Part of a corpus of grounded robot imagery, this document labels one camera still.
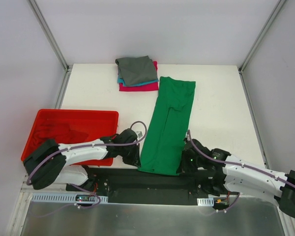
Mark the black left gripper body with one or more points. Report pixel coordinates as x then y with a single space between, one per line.
134 159

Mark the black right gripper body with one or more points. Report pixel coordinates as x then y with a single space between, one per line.
185 162

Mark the green t-shirt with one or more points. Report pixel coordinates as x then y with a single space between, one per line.
163 145

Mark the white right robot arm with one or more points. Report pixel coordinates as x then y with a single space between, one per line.
232 174

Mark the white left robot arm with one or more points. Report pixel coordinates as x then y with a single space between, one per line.
62 163

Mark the red plastic bin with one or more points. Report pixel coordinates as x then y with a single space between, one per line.
96 124

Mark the folded pink t-shirt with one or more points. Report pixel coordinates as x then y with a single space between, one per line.
149 87

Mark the red t-shirt in bin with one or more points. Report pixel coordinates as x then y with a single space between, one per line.
60 132

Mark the folded teal t-shirt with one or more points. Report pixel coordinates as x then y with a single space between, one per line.
120 79

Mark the folded grey t-shirt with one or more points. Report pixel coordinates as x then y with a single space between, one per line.
135 71

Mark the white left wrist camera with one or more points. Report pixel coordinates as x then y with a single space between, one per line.
139 134

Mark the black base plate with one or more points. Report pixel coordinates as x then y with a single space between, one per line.
130 186

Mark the right white cable duct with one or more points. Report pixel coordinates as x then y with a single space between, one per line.
205 202

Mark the white cable duct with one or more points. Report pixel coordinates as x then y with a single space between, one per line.
205 202
68 198

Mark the aluminium front rail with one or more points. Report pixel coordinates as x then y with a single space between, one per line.
53 188

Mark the left white cable duct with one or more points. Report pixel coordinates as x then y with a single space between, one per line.
68 198

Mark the left aluminium frame post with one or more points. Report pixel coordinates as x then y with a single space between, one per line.
48 34

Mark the aluminium frame post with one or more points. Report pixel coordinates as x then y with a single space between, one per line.
48 34
262 34

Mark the right aluminium frame post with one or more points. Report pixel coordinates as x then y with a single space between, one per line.
262 34

